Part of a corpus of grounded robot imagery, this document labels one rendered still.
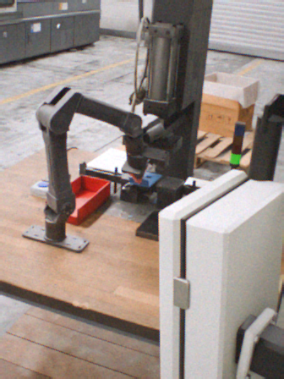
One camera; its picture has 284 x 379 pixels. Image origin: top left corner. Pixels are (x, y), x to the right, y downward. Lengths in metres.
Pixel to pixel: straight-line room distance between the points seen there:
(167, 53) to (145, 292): 0.74
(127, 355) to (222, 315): 1.65
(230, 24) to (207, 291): 10.62
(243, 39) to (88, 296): 9.95
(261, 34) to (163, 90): 9.33
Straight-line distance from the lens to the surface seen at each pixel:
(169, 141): 1.73
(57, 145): 1.43
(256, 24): 10.98
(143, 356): 2.20
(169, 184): 1.79
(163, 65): 1.66
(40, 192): 1.84
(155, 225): 1.65
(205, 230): 0.52
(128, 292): 1.37
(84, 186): 1.89
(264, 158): 0.64
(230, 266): 0.54
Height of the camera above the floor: 1.70
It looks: 25 degrees down
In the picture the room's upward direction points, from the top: 5 degrees clockwise
